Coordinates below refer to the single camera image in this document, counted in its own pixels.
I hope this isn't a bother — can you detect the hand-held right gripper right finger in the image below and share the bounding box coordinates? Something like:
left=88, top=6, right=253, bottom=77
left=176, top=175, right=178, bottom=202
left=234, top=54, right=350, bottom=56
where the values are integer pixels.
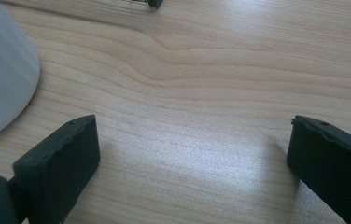
left=286, top=115, right=351, bottom=224

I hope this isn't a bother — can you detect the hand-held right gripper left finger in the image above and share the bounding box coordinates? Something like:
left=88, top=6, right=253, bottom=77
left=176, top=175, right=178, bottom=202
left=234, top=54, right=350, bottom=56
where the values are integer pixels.
left=7, top=114, right=101, bottom=224

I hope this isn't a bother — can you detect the black wire basket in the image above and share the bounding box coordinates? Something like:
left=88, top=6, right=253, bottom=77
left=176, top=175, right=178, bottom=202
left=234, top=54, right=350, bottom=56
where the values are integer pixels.
left=126, top=0, right=164, bottom=9

